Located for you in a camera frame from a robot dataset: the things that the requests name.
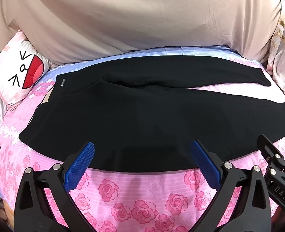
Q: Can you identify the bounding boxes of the pink rose bed sheet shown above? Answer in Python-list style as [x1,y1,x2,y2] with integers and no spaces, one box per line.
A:
[0,47,285,231]

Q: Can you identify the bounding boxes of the beige quilt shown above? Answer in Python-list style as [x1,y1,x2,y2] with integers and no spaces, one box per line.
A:
[0,0,281,64]

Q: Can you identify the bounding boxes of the black pants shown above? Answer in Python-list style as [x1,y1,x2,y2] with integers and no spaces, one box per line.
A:
[19,56,285,173]

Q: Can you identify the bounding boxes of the white cartoon face pillow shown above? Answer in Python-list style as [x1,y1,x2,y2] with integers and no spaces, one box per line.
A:
[0,30,52,111]

